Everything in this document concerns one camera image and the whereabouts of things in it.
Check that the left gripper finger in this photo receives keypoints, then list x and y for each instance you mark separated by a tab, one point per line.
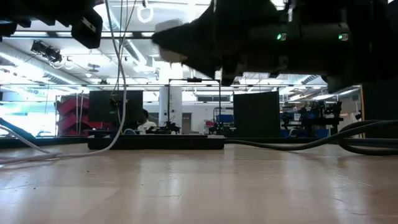
88	29

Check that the black curtain with yellow edge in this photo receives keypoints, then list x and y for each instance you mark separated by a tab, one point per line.
379	118

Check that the grey door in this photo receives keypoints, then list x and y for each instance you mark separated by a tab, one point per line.
186	124

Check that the small background robot arms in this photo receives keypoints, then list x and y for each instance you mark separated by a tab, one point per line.
168	127

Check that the black room divider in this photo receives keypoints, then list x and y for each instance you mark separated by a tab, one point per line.
256	115

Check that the black power strip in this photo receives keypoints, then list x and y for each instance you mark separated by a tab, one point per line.
155	142

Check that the person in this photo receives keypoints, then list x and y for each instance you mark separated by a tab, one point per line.
146	126

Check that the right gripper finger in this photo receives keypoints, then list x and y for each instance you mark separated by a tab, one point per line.
202	40

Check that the white building column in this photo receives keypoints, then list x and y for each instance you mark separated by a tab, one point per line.
175	102

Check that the black monitor panel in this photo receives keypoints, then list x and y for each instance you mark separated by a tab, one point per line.
99	109

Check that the red storage bins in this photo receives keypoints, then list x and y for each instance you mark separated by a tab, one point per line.
70	107

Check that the blue storage crate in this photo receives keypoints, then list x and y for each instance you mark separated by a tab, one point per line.
225	118

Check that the background robot workstation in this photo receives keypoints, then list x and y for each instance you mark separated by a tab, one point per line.
311	116

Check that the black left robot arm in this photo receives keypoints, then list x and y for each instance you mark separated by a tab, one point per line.
14	12

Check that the black background rig frame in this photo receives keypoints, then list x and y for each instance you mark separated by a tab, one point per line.
194	80

